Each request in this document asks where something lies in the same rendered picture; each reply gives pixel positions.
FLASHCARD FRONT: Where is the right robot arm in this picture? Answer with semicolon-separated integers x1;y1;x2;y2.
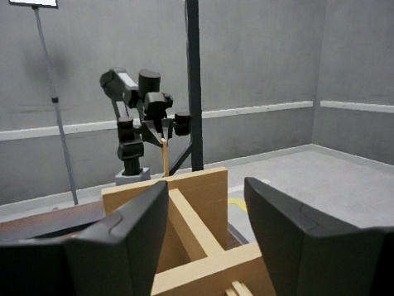
100;68;173;175

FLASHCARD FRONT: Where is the wooden rail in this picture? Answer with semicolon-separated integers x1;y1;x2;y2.
168;189;224;262

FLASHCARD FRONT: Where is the tan wooden wedge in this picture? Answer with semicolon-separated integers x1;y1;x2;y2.
161;138;169;177
232;280;248;296

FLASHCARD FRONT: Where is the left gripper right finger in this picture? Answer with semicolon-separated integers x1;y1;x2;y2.
243;177;394;296

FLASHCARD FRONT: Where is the tan wooden board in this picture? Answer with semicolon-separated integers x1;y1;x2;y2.
151;241;276;296
102;166;228;274

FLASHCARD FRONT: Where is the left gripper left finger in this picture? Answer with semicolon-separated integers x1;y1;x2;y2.
0;180;169;296

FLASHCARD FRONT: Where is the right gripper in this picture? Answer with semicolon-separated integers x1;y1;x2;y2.
117;107;192;148

